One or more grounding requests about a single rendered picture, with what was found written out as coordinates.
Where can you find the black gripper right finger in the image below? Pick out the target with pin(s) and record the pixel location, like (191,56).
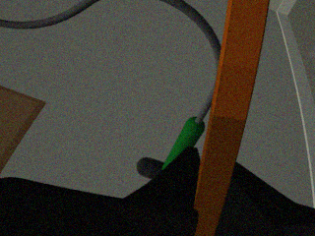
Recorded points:
(253,208)

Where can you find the grey loop with orange handle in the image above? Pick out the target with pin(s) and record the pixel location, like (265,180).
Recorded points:
(237,69)

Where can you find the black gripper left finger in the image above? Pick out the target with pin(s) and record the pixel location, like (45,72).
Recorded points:
(164,207)

